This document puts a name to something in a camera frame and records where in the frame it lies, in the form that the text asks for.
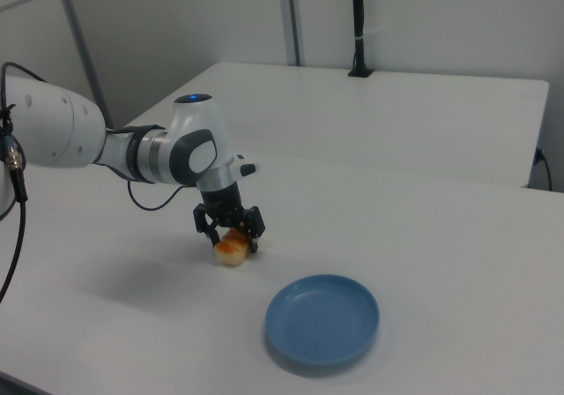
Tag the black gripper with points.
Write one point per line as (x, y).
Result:
(222, 201)

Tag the bread loaf with orange glaze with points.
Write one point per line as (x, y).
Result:
(231, 254)

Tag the blue round plate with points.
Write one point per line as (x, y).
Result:
(321, 320)

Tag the white side table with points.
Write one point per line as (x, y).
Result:
(374, 117)

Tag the grey partition post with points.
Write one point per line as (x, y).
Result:
(293, 16)

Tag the black camera pole with base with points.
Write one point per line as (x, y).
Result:
(360, 24)

